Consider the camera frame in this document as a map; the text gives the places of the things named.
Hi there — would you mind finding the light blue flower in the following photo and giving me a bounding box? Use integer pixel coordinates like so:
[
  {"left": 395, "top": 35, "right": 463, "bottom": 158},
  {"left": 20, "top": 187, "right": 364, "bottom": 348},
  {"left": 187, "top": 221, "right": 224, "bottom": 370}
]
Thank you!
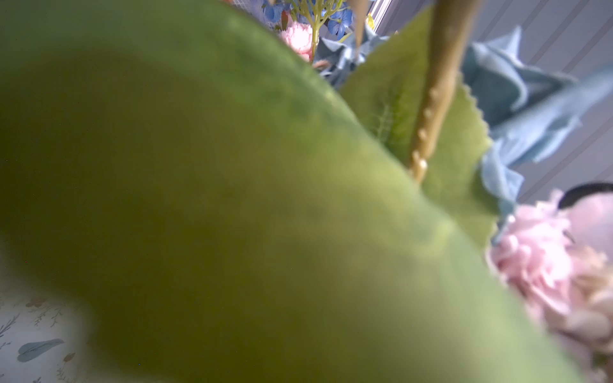
[{"left": 313, "top": 23, "right": 613, "bottom": 240}]

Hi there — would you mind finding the blue hydrangea flower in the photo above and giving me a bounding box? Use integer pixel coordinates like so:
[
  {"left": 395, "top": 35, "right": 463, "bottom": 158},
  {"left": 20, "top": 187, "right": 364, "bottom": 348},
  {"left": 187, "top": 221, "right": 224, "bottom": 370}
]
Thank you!
[{"left": 255, "top": 0, "right": 354, "bottom": 41}]

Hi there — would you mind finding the orange flower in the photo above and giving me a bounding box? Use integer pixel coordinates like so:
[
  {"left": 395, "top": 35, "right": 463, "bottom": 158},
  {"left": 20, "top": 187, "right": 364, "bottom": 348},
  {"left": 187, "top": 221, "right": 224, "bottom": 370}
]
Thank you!
[{"left": 1, "top": 1, "right": 583, "bottom": 382}]

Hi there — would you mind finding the floral patterned table mat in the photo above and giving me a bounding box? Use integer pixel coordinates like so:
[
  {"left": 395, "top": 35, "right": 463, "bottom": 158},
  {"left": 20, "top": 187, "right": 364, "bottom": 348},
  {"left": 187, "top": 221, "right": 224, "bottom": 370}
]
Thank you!
[{"left": 1, "top": 284, "right": 90, "bottom": 383}]

